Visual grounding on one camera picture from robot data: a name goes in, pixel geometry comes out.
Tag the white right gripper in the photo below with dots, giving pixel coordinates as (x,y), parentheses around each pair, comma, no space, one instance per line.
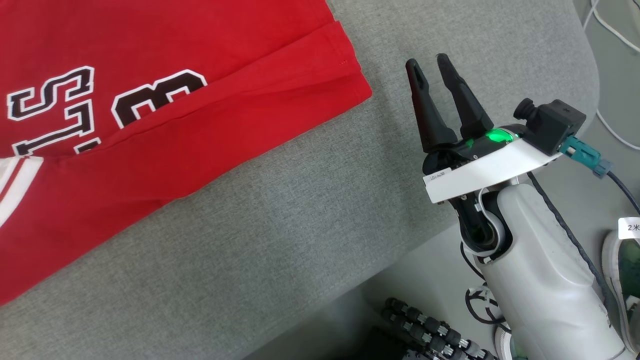
(490,165)

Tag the red basketball jersey white trim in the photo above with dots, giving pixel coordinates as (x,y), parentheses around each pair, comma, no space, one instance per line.
(150,150)

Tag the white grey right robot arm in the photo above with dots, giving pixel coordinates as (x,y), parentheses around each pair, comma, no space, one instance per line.
(540,280)

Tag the grey fabric sofa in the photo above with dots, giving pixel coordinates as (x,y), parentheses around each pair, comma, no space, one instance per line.
(310,225)

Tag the white green sneaker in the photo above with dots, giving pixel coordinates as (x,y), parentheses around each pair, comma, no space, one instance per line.
(625,280)

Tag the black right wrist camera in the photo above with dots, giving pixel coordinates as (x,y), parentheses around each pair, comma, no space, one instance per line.
(552,125)

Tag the teal right camera connector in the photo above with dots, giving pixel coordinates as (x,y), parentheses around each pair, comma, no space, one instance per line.
(585,155)

